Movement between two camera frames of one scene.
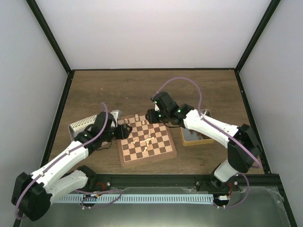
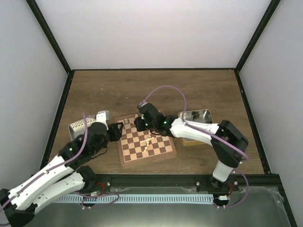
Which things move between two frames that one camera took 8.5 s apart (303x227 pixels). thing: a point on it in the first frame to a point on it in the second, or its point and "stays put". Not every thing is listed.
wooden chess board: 146,143 stays put
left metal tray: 75,128 stays put
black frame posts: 270,11 stays put
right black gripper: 152,119 to 139,126
